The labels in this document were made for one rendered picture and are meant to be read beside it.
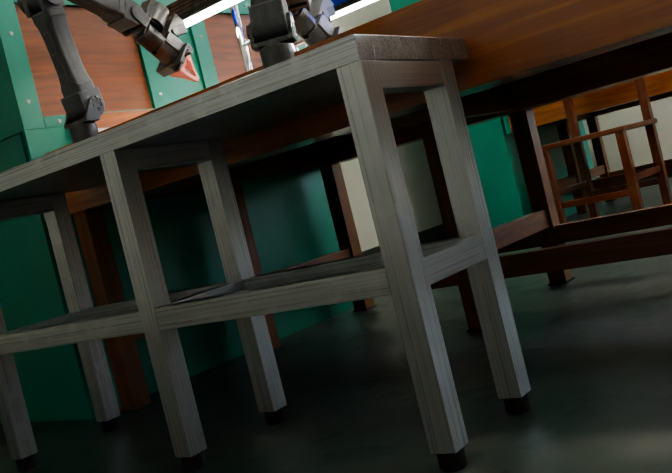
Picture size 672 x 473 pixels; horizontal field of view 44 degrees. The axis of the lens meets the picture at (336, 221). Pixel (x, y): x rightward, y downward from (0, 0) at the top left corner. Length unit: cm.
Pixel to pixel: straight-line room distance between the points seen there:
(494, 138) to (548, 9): 337
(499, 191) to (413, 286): 364
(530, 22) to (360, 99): 40
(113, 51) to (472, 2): 149
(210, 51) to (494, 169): 229
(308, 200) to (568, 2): 196
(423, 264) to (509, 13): 50
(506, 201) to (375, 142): 364
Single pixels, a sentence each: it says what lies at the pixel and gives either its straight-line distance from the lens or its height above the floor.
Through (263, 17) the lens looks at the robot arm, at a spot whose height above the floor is 80.
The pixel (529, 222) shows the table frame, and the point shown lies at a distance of 265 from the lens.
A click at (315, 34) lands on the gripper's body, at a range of 197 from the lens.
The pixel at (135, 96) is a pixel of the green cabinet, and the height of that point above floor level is 92.
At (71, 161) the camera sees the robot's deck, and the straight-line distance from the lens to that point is 172.
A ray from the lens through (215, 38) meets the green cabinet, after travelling 309.
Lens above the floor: 44
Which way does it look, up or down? 1 degrees down
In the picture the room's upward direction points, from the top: 14 degrees counter-clockwise
